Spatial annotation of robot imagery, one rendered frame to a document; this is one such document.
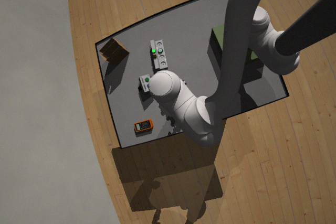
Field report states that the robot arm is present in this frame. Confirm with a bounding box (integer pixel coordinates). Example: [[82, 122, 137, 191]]
[[148, 0, 336, 147]]

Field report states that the orange digital multimeter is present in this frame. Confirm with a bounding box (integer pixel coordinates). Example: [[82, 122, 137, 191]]
[[134, 119, 153, 132]]

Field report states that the brown cardboard box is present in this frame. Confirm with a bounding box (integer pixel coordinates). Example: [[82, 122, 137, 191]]
[[99, 38, 129, 66]]

